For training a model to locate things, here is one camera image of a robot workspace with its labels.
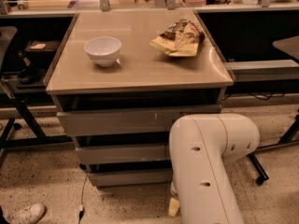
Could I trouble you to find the yellow brown snack bag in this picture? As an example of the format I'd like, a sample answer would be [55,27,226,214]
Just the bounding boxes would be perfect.
[149,20,206,57]

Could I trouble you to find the black cable on floor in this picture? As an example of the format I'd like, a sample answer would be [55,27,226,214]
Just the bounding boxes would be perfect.
[78,171,90,224]

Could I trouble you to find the grey bottom drawer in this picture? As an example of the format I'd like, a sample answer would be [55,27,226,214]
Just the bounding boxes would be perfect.
[89,161,172,187]

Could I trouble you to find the grey top drawer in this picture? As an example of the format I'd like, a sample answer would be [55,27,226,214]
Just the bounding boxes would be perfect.
[58,89,221,136]

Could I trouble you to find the grey middle drawer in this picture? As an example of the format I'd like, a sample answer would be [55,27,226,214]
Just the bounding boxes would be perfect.
[76,132,169,164]

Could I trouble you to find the dark box on shelf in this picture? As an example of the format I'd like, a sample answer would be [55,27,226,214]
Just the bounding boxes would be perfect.
[25,40,60,60]

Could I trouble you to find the white ceramic bowl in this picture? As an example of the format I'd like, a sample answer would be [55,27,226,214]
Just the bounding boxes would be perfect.
[84,36,121,67]

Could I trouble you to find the black shoe under desk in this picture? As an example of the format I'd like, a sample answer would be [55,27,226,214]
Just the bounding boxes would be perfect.
[18,51,41,84]

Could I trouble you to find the grey drawer cabinet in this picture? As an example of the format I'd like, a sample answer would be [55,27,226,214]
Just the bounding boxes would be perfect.
[43,8,235,189]

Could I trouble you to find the black wheeled stand base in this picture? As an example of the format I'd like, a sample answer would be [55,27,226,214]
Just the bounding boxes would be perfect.
[248,110,299,186]

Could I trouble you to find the white sneaker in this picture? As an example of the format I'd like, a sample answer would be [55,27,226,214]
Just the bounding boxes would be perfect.
[6,203,46,224]

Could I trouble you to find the grey drawer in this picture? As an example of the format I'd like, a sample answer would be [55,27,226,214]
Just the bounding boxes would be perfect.
[76,132,169,164]
[89,161,172,187]
[58,89,221,136]

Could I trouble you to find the black desk frame left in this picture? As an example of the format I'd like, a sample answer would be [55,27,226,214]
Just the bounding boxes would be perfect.
[0,26,74,170]

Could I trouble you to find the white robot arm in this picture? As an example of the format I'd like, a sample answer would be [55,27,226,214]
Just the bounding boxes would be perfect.
[169,113,260,224]

